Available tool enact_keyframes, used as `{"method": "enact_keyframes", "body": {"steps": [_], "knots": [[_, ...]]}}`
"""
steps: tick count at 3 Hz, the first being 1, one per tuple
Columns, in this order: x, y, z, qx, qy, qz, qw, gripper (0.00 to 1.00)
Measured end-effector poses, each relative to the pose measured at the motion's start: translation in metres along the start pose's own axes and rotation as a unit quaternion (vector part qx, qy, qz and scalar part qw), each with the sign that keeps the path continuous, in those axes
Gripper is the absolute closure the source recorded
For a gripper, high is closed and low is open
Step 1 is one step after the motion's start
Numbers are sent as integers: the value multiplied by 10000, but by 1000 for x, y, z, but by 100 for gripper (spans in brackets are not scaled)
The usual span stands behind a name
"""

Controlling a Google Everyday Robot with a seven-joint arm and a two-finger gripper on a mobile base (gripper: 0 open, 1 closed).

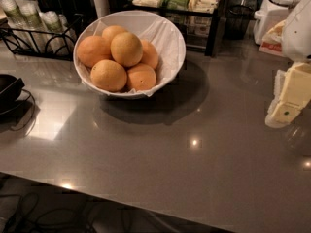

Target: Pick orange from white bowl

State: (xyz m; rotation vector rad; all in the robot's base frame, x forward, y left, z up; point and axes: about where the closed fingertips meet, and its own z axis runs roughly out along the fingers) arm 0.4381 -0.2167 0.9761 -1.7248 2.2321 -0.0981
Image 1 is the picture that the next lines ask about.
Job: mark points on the middle stack of plastic cups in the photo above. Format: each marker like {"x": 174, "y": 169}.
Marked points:
{"x": 34, "y": 24}

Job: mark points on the black bowl on wire stand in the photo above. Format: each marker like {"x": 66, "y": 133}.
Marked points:
{"x": 17, "y": 105}

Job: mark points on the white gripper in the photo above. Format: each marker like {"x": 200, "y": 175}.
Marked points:
{"x": 297, "y": 33}

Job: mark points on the stack of plastic cups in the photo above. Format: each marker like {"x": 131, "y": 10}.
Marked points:
{"x": 34, "y": 24}
{"x": 13, "y": 13}
{"x": 54, "y": 26}

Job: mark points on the front left orange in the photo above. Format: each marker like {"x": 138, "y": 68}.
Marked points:
{"x": 108, "y": 75}

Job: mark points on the green sachet packets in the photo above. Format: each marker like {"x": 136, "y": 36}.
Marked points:
{"x": 175, "y": 4}

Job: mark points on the white appliance with bowls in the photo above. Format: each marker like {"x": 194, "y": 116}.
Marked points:
{"x": 270, "y": 13}

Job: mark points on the top centre orange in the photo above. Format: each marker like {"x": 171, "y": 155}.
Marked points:
{"x": 126, "y": 49}

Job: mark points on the orange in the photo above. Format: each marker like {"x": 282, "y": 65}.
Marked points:
{"x": 108, "y": 75}
{"x": 93, "y": 49}
{"x": 150, "y": 55}
{"x": 126, "y": 49}
{"x": 111, "y": 31}
{"x": 141, "y": 77}

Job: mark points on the red and white card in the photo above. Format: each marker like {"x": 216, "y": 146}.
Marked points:
{"x": 272, "y": 40}

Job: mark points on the black mesh basket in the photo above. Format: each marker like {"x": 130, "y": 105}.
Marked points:
{"x": 237, "y": 21}

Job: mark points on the back orange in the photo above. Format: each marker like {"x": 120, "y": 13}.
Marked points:
{"x": 111, "y": 31}

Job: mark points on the left stack of plastic cups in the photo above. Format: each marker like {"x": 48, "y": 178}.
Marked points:
{"x": 13, "y": 13}

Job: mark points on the front right orange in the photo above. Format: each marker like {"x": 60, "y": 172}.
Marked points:
{"x": 141, "y": 77}

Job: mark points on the white cloth bowl liner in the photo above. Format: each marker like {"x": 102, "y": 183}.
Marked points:
{"x": 162, "y": 36}

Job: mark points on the cream sachet packets right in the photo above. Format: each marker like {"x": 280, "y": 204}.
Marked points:
{"x": 203, "y": 6}

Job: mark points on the right stack of plastic cups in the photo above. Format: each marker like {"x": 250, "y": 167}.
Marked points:
{"x": 54, "y": 26}

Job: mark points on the black wire cup rack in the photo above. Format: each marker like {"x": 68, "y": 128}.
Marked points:
{"x": 20, "y": 41}

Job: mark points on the right rear orange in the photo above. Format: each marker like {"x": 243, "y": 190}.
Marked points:
{"x": 150, "y": 55}

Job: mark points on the white paper cup tube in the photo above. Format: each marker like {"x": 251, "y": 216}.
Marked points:
{"x": 102, "y": 7}

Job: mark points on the black condiment shelf rack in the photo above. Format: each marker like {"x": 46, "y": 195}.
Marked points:
{"x": 198, "y": 29}

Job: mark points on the white round bowl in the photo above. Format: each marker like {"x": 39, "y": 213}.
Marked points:
{"x": 171, "y": 46}

